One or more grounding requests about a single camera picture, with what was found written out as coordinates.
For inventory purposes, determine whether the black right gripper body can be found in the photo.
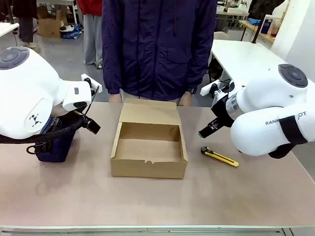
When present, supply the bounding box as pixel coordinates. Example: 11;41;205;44
210;94;235;128

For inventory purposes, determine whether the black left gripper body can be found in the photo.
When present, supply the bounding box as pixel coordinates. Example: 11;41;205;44
70;109;87;125

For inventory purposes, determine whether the navy blue fabric bag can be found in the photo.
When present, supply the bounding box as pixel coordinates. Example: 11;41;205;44
26;115;77;163

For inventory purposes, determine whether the brown cardboard box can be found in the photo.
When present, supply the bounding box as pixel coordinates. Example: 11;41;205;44
110;97;189;179

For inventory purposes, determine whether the open cardboard box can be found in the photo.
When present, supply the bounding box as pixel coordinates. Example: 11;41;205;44
36;9;65;39

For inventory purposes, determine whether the person's right hand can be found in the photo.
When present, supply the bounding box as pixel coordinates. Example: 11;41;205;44
109;93;123;104

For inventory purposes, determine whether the person's left hand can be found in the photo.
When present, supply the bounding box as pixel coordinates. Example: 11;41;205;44
177;92;195;107

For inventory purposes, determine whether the yellow black utility knife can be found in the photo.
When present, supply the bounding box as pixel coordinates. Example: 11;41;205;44
200;146;240;168

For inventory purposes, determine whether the white tray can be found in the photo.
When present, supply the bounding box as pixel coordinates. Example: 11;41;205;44
210;38;315;83

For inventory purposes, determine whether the blue plastic bag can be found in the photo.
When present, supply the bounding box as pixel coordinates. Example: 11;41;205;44
60;23;83;40

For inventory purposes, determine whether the wooden table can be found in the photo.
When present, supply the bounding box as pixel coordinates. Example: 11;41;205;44
238;19;277;44

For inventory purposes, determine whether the person in red jacket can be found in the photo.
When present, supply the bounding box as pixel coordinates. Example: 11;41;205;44
76;0;104;70

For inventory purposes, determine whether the person in navy jacket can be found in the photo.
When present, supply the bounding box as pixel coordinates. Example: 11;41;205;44
101;0;218;107

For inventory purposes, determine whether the dark blue bottle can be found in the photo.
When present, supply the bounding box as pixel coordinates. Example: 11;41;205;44
260;14;273;35

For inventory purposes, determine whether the clear bottle orange liquid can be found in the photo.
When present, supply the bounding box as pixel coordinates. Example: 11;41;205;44
270;19;282;38

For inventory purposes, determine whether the white board panel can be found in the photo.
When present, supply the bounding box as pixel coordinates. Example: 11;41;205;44
271;0;315;82

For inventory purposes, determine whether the person in dark clothes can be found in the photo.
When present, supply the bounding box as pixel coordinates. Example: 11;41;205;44
11;0;39;49

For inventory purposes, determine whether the white desk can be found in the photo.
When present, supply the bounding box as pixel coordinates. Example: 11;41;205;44
0;22;20;38

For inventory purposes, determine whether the thin black camera cable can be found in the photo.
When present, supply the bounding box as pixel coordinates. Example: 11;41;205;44
83;85;100;121

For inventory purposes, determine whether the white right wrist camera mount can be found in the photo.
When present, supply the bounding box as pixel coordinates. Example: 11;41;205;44
199;79;234;99

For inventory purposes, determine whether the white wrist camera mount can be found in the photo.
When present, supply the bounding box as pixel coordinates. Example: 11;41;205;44
199;79;234;99
81;73;103;96

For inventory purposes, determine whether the black braided cable sleeve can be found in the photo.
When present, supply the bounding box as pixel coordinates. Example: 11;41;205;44
0;117;86;146

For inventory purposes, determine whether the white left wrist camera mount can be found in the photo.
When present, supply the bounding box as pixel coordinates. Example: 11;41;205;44
81;73;103;96

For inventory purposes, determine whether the aluminium table frame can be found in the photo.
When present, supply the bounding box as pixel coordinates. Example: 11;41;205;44
0;224;315;236

